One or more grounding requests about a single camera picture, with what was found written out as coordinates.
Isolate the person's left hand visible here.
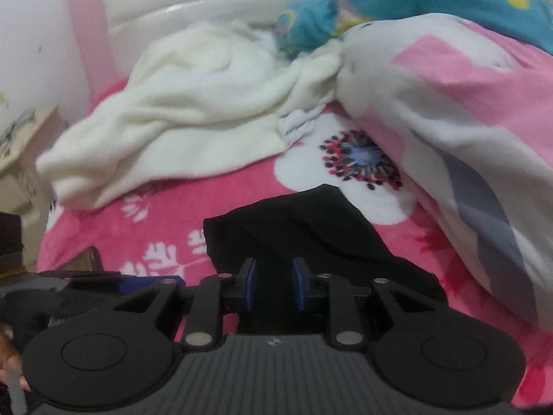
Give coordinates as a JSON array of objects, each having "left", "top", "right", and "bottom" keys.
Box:
[{"left": 0, "top": 324, "right": 32, "bottom": 394}]

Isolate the cream bedside table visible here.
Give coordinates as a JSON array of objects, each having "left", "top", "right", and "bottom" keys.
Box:
[{"left": 0, "top": 101, "right": 72, "bottom": 269}]

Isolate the small white cloth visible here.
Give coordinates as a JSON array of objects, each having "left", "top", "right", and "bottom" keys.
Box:
[{"left": 276, "top": 106, "right": 326, "bottom": 150}]

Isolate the pink floral blanket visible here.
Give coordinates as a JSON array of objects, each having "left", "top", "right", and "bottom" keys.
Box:
[{"left": 37, "top": 82, "right": 553, "bottom": 411}]

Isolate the black shirt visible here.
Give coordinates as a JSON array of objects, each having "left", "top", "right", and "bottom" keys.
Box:
[{"left": 203, "top": 184, "right": 448, "bottom": 336}]

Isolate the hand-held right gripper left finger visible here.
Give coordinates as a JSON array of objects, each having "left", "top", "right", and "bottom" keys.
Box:
[{"left": 114, "top": 257, "right": 260, "bottom": 351}]

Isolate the cream white blanket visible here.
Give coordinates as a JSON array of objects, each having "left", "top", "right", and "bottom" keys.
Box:
[{"left": 36, "top": 21, "right": 346, "bottom": 213}]

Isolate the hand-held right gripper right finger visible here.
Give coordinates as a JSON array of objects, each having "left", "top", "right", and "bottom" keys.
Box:
[{"left": 291, "top": 257, "right": 438, "bottom": 351}]

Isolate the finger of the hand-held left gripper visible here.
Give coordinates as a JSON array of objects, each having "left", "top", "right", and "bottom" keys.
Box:
[
  {"left": 116, "top": 274, "right": 187, "bottom": 298},
  {"left": 38, "top": 270, "right": 137, "bottom": 280}
]

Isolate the pink carrot-print quilt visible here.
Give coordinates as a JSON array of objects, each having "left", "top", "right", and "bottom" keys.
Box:
[{"left": 335, "top": 13, "right": 553, "bottom": 330}]

